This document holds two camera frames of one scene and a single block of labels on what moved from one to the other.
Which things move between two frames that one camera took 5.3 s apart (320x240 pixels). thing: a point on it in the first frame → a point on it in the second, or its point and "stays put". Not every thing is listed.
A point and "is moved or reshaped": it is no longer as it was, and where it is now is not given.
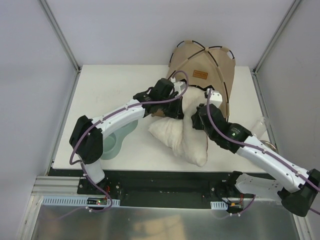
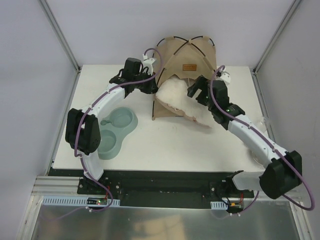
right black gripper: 200,118 → 202,90
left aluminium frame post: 57,28 stays put
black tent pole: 200,52 → 174,53
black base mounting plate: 159,187 stays put
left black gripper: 175,108 → 150,86
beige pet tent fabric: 212,66 is moved or reshaped
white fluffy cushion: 180,134 is moved or reshaped
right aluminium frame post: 291,11 stays put
